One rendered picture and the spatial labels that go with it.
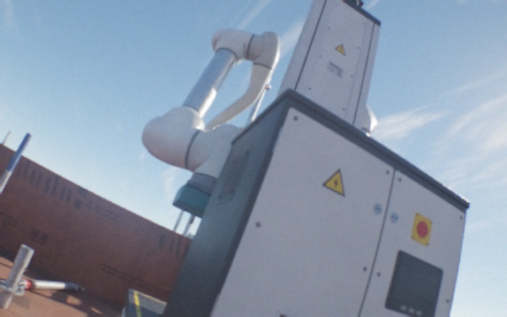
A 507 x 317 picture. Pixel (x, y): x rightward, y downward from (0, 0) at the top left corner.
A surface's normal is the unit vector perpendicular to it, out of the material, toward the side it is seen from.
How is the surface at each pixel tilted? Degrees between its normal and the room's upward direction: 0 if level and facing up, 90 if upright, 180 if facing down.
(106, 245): 90
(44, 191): 90
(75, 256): 90
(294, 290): 90
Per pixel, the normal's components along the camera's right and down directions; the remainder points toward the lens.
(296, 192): 0.34, -0.24
